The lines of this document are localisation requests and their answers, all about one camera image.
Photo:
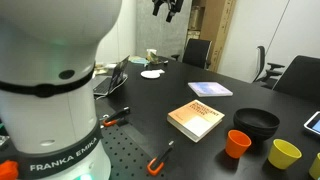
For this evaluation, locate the round white paper plate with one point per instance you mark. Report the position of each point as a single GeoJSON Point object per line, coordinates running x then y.
{"type": "Point", "coordinates": [150, 74]}

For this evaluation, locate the orange robotics textbook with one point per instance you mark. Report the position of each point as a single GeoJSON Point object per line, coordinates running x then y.
{"type": "Point", "coordinates": [196, 118]}

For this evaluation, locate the black perforated mounting board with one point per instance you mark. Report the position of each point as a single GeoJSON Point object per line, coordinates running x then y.
{"type": "Point", "coordinates": [126, 156]}

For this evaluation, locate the white paper napkin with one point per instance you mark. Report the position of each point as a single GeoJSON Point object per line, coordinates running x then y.
{"type": "Point", "coordinates": [159, 71]}

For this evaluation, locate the white framed tablet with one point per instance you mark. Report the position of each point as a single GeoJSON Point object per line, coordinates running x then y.
{"type": "Point", "coordinates": [314, 125]}

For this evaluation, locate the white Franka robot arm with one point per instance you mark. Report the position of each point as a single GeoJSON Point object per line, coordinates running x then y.
{"type": "Point", "coordinates": [50, 110]}

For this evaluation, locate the open silver laptop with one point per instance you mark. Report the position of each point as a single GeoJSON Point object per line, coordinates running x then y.
{"type": "Point", "coordinates": [116, 78]}

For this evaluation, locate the orange plastic part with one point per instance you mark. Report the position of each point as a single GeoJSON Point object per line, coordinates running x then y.
{"type": "Point", "coordinates": [8, 170]}

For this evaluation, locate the black fabric office chair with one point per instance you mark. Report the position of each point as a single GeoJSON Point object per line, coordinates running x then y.
{"type": "Point", "coordinates": [197, 53]}

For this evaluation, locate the crumpled snack bag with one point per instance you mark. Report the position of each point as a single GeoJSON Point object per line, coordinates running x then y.
{"type": "Point", "coordinates": [158, 59]}

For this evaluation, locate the orange plastic cup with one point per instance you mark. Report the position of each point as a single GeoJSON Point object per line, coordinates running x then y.
{"type": "Point", "coordinates": [236, 146]}

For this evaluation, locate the lime yellow plastic cup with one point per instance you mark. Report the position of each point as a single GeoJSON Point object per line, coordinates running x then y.
{"type": "Point", "coordinates": [315, 168]}

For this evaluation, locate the black bowl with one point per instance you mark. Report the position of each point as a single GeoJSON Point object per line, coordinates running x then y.
{"type": "Point", "coordinates": [256, 123]}

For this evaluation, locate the small white cup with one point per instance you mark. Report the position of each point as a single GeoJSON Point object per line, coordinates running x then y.
{"type": "Point", "coordinates": [151, 54]}

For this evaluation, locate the tall brown cardboard box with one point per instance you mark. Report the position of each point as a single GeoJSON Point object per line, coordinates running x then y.
{"type": "Point", "coordinates": [218, 30]}

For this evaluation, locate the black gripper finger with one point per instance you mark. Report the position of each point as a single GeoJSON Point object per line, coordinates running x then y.
{"type": "Point", "coordinates": [174, 10]}
{"type": "Point", "coordinates": [158, 6]}

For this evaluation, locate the orange black bar clamp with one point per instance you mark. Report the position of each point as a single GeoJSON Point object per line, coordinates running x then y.
{"type": "Point", "coordinates": [160, 160]}
{"type": "Point", "coordinates": [116, 116]}

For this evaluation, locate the pale blue book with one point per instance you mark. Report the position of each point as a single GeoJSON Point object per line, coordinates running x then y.
{"type": "Point", "coordinates": [210, 89]}

